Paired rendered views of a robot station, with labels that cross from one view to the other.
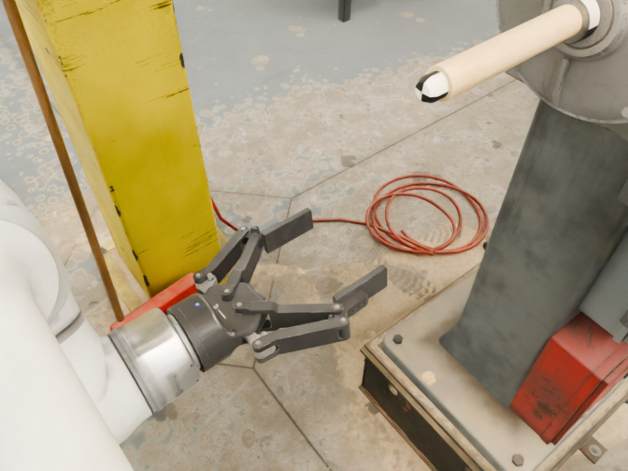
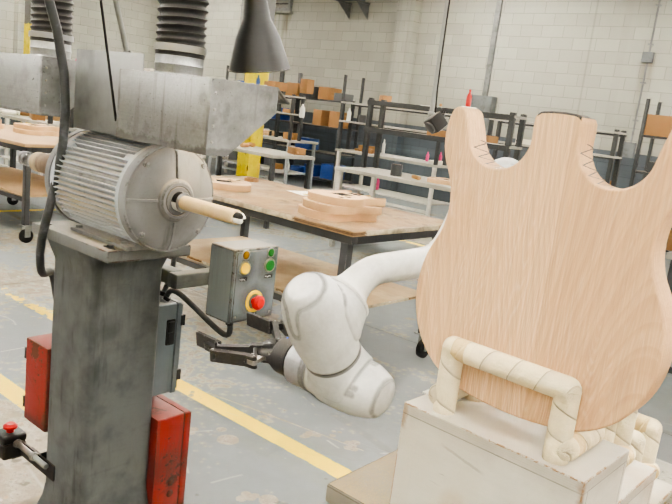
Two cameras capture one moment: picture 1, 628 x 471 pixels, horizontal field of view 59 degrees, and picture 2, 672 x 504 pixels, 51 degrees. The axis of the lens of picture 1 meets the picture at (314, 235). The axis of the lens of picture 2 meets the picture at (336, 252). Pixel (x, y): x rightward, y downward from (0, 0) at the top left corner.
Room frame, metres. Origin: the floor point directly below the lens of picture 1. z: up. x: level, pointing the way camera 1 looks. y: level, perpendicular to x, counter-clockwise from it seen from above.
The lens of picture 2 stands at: (0.53, 1.38, 1.50)
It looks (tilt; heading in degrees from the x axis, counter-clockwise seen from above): 11 degrees down; 257
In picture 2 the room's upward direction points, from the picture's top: 7 degrees clockwise
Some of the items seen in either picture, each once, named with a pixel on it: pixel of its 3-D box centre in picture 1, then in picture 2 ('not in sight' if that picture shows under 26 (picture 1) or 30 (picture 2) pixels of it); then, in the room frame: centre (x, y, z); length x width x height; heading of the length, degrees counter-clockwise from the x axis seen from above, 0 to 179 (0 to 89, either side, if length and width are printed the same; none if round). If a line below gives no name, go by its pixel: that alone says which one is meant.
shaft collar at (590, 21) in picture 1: (573, 18); (181, 201); (0.52, -0.26, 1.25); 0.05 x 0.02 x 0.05; 37
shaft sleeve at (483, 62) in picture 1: (506, 50); (209, 209); (0.46, -0.18, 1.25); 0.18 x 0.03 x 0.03; 127
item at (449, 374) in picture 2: not in sight; (448, 379); (0.15, 0.51, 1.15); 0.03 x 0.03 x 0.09
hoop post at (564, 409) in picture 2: not in sight; (561, 424); (0.05, 0.65, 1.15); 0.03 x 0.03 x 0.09
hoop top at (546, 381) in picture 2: not in sight; (507, 367); (0.10, 0.58, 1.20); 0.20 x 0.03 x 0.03; 126
